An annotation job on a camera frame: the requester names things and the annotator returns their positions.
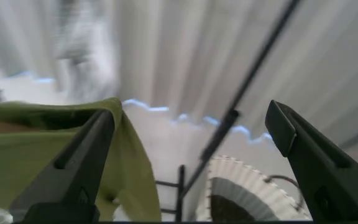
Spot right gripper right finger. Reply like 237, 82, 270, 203
264, 99, 358, 223

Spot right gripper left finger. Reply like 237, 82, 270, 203
9, 109, 116, 223

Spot green shirt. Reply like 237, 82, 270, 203
0, 96, 162, 223

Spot pale grey trousers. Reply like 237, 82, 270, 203
53, 0, 118, 101

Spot white laundry basket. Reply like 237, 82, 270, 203
195, 155, 312, 223

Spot black clothes rack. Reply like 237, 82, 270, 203
0, 0, 301, 223

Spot white curtain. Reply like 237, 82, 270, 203
0, 0, 358, 147

